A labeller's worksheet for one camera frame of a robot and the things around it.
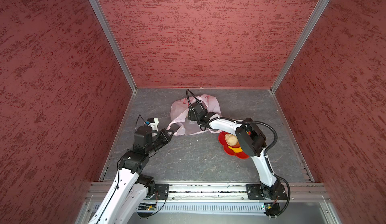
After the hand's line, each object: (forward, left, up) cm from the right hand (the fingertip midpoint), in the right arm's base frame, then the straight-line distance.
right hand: (195, 114), depth 99 cm
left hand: (-22, +11, +13) cm, 28 cm away
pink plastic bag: (-14, +9, +12) cm, 20 cm away
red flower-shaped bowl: (-19, -17, -3) cm, 25 cm away
